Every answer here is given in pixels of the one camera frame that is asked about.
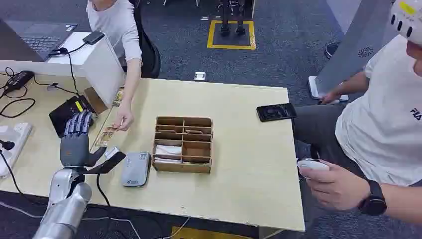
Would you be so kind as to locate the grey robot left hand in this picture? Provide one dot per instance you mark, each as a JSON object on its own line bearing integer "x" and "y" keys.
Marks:
{"x": 75, "y": 148}

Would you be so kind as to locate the white handheld controller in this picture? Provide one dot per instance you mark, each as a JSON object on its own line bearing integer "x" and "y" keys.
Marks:
{"x": 311, "y": 165}

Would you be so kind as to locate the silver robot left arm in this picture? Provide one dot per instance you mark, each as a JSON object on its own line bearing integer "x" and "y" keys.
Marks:
{"x": 66, "y": 204}

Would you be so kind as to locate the black box with yellow label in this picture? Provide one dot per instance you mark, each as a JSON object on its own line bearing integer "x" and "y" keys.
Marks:
{"x": 66, "y": 113}

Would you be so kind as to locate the brown cardboard piece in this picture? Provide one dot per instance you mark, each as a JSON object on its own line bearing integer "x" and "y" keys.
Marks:
{"x": 96, "y": 100}

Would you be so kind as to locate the person's hand holding card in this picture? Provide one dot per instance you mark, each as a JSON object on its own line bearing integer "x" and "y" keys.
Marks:
{"x": 123, "y": 117}

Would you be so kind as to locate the white power strip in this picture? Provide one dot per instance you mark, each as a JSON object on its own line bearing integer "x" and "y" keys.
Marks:
{"x": 16, "y": 135}

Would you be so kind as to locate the grey card reader device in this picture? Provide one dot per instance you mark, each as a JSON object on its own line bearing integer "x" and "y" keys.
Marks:
{"x": 136, "y": 170}

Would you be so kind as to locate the black plug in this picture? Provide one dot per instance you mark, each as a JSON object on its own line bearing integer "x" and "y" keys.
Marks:
{"x": 7, "y": 144}

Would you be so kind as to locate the white desk partition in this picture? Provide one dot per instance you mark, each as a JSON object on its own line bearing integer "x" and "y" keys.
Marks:
{"x": 99, "y": 72}

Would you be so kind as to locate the black power brick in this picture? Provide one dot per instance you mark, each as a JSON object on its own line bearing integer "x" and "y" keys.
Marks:
{"x": 18, "y": 80}

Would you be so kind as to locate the white card stack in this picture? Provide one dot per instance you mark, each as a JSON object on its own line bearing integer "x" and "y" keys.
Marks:
{"x": 168, "y": 150}

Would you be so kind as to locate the small black adapter box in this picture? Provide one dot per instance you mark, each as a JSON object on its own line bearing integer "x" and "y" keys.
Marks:
{"x": 93, "y": 37}

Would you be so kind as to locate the dark laptop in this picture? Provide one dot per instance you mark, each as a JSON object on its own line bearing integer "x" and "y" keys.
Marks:
{"x": 39, "y": 39}

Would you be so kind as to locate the brown card in slot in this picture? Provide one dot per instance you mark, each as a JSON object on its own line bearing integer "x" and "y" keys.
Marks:
{"x": 194, "y": 132}

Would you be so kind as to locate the wooden compartment card box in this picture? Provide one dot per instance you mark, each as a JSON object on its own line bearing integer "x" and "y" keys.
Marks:
{"x": 197, "y": 166}

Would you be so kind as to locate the person across desk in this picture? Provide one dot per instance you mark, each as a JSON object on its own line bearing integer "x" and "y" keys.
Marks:
{"x": 115, "y": 26}

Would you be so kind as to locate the metal floor outlet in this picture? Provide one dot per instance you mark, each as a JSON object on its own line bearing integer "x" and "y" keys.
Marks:
{"x": 199, "y": 76}

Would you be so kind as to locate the yellow floor tape strip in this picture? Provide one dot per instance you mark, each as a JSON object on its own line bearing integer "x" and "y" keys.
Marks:
{"x": 204, "y": 234}

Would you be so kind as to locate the black robot legs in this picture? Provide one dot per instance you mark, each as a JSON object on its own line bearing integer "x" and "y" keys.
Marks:
{"x": 225, "y": 19}

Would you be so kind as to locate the black smartphone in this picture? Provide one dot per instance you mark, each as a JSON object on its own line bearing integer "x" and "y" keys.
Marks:
{"x": 276, "y": 112}

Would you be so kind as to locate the white panel base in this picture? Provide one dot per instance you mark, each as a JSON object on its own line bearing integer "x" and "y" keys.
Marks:
{"x": 313, "y": 87}

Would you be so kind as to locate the person's resting hand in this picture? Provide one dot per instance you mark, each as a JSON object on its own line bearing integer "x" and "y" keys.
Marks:
{"x": 329, "y": 97}

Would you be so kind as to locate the person's hand holding controller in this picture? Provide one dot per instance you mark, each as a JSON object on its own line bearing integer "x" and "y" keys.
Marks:
{"x": 336, "y": 188}

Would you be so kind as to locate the dark shoe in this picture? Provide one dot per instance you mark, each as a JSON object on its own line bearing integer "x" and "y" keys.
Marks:
{"x": 331, "y": 49}

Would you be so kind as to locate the grey standing panel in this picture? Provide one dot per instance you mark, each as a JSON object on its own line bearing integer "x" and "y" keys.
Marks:
{"x": 352, "y": 43}

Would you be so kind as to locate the black wristwatch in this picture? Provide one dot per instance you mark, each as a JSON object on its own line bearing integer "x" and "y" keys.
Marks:
{"x": 373, "y": 199}

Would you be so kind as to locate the person with white helmet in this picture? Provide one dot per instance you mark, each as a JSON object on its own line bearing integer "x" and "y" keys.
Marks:
{"x": 382, "y": 125}

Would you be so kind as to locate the white helmet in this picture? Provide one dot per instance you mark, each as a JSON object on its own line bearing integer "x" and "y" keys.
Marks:
{"x": 405, "y": 19}

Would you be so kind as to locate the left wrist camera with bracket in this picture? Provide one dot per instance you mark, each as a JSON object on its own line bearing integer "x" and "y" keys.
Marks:
{"x": 111, "y": 161}

